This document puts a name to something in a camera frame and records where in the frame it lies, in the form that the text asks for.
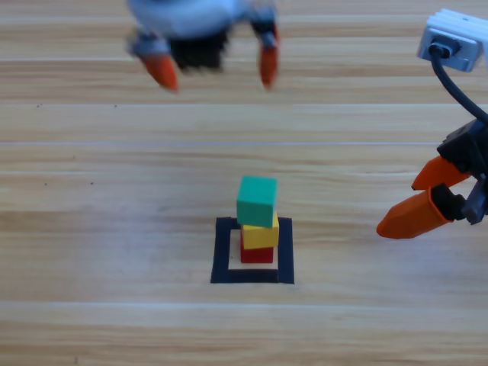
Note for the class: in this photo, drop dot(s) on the green wooden cube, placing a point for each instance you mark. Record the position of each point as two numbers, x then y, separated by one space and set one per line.
255 206

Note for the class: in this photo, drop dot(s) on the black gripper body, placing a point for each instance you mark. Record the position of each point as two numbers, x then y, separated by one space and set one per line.
198 53
472 148

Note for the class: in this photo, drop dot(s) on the yellow wooden cube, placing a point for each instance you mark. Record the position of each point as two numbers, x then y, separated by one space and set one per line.
259 236

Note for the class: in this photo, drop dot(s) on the red wooden cube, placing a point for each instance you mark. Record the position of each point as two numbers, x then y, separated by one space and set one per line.
257 255

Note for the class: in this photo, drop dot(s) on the black tape square outline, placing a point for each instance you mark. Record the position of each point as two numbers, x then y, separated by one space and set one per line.
221 263

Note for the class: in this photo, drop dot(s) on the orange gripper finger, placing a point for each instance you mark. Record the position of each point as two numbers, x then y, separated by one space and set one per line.
268 66
442 173
413 219
162 72

